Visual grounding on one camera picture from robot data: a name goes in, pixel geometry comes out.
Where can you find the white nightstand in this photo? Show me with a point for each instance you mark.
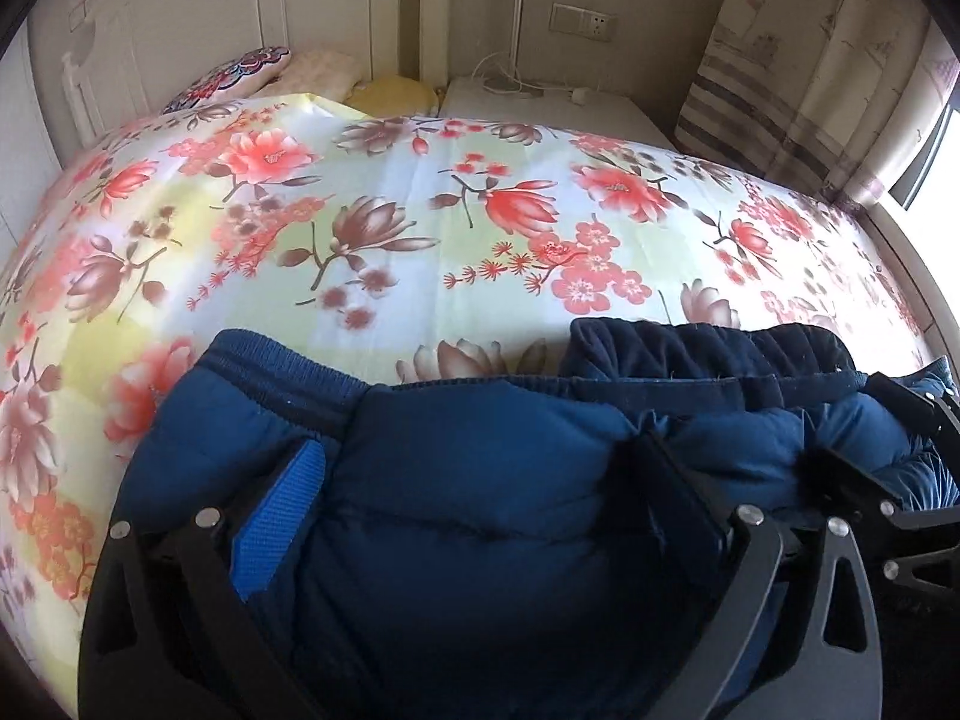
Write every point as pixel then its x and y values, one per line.
pixel 570 116

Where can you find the floral bed sheet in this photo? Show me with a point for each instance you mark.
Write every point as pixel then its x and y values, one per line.
pixel 450 240

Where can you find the window sill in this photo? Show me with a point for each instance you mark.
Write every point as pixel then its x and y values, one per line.
pixel 922 270

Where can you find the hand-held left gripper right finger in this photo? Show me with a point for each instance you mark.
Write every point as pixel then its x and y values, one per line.
pixel 682 502

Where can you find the blue quilted jacket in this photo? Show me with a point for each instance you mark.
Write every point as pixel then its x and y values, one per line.
pixel 487 502

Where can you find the cream pillow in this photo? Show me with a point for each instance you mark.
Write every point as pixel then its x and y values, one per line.
pixel 315 75

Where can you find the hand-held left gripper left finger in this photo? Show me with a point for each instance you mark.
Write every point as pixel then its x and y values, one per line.
pixel 277 510

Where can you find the purple patterned pillow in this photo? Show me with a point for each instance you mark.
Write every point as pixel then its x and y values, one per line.
pixel 232 79

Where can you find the dark framed window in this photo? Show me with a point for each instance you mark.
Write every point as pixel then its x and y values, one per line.
pixel 930 135

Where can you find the white bed headboard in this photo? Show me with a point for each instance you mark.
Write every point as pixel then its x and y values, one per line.
pixel 187 7

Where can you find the wall socket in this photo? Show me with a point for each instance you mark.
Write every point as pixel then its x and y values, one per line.
pixel 583 21

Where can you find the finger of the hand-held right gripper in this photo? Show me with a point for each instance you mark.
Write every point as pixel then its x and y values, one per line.
pixel 922 540
pixel 915 409

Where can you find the yellow pillow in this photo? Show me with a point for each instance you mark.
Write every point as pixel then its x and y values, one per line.
pixel 394 96

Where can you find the printed curtain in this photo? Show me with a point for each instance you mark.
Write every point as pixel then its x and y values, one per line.
pixel 810 52

